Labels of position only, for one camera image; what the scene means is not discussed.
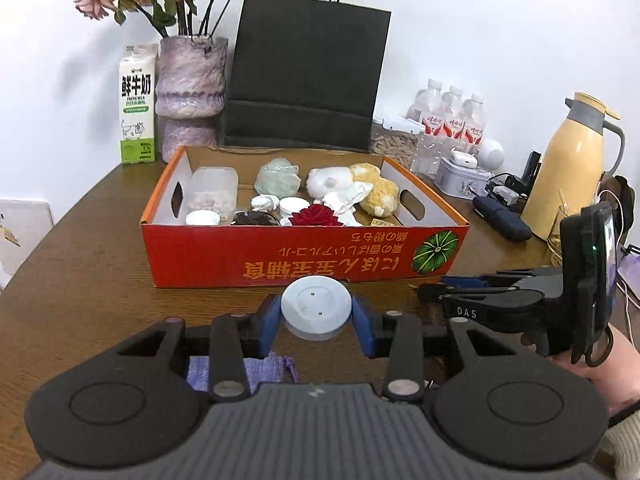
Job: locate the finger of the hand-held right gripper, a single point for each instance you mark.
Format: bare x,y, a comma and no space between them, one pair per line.
490,310
530,278

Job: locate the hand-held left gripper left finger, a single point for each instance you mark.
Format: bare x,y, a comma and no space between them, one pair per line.
270,320

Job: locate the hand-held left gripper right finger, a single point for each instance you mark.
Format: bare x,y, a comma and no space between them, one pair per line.
362,325

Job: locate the large white round jar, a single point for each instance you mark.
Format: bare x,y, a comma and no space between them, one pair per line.
315,305

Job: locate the red cardboard box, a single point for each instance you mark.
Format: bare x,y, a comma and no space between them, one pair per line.
300,260

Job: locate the red rose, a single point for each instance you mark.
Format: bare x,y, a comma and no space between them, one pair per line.
315,216

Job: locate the white tissue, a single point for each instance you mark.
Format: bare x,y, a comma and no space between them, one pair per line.
345,202

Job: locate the yellow plush toy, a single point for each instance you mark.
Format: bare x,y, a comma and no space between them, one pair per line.
382,195

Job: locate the clear plastic container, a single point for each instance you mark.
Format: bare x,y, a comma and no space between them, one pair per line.
212,192

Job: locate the person's right forearm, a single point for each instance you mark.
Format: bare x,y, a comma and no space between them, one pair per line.
625,445

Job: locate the clear snack container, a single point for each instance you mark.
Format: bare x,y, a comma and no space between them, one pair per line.
395,147

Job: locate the person's right hand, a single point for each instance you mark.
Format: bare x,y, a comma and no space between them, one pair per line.
620,375

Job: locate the clear glass cup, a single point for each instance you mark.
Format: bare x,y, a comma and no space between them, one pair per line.
555,245

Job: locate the purple knit pouch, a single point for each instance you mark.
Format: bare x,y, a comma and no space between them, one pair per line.
265,370

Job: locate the black glasses case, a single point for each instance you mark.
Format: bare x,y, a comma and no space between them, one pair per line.
502,217

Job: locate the grey power adapter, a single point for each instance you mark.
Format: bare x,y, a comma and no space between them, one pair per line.
505,192

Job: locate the black charger stand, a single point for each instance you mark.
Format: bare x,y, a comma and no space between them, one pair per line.
531,170

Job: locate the yellow thermos jug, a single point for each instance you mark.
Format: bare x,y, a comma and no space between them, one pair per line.
560,170

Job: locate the white tin box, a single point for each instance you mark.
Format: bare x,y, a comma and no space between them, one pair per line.
462,181

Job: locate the white round speaker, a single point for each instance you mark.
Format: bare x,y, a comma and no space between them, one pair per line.
491,154

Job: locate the white earbuds case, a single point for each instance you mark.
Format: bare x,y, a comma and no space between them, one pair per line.
463,156

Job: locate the white plush toy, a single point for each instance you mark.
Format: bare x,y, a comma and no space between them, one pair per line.
325,180

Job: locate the black paper bag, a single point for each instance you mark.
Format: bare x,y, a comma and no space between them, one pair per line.
305,75

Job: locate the purple marbled vase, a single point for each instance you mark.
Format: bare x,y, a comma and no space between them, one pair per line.
190,85

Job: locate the white green milk carton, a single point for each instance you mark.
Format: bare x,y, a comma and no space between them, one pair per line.
137,110

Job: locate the white desk calendar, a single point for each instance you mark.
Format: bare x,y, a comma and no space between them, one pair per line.
25,230

